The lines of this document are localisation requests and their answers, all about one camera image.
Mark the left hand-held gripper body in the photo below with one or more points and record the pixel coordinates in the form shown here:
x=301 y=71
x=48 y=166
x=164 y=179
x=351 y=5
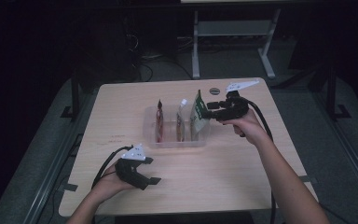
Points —
x=130 y=168

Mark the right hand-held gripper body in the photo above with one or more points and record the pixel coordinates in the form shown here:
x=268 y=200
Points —
x=234 y=105

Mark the green and white sauce packet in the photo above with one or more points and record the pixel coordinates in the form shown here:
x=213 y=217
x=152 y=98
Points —
x=199 y=116

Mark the white spout pouch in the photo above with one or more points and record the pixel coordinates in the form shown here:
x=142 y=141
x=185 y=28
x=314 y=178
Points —
x=180 y=124

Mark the clear plastic container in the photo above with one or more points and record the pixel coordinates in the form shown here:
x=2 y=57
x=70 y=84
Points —
x=171 y=137

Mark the red clear sauce packet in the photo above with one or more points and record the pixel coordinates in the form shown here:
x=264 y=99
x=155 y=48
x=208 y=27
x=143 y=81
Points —
x=159 y=124

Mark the person's left hand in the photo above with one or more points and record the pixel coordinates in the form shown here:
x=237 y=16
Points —
x=112 y=183

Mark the person's right hand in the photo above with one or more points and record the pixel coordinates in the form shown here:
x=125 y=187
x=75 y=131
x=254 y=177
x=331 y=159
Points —
x=250 y=127

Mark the grey table grommet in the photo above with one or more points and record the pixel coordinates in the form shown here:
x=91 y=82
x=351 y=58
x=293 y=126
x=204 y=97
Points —
x=214 y=91

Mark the grey tape strip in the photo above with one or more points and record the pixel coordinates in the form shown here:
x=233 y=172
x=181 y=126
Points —
x=68 y=187
x=310 y=179

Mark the black metal stand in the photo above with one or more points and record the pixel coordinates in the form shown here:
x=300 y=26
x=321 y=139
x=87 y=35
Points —
x=332 y=99
x=74 y=99

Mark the white metal desk frame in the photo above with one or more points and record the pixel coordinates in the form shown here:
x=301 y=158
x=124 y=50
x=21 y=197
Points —
x=230 y=28

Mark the metal floor rail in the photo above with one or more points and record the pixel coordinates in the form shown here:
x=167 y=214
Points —
x=52 y=174
x=351 y=149

